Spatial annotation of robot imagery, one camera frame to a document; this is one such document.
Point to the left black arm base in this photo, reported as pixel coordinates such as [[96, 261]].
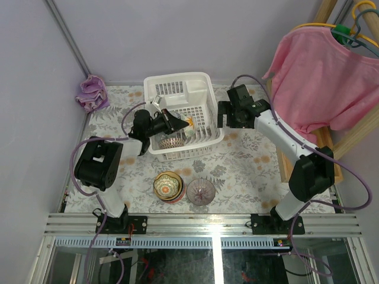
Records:
[[125, 224]]

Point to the wooden clothes rack frame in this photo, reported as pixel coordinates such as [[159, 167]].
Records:
[[340, 118]]

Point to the white plastic dish rack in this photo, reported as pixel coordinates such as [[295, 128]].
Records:
[[188, 97]]

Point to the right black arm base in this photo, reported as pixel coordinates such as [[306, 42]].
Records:
[[273, 224]]

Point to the tan patterned ceramic bowl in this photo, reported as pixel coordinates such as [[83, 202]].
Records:
[[170, 143]]

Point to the scalloped green orange bowl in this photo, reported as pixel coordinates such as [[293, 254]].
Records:
[[167, 185]]

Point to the yellow clothes hanger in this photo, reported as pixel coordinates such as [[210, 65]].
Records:
[[371, 20]]

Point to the green clothes hanger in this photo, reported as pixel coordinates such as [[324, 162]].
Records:
[[351, 37]]

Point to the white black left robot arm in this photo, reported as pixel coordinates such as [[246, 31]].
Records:
[[94, 162]]

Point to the pink t-shirt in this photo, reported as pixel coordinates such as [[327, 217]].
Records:
[[322, 77]]

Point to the crumpled purple cloth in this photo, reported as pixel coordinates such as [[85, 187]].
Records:
[[93, 95]]

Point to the yellow flower ceramic bowl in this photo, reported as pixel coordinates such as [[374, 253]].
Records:
[[189, 130]]

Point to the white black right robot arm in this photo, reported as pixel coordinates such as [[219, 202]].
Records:
[[313, 170]]

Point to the purple glass bowl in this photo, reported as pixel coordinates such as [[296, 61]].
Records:
[[201, 192]]

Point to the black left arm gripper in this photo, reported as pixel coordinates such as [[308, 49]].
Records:
[[169, 122]]

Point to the aluminium rail frame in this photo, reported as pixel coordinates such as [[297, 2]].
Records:
[[196, 230]]

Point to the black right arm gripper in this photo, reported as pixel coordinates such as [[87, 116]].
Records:
[[225, 107]]

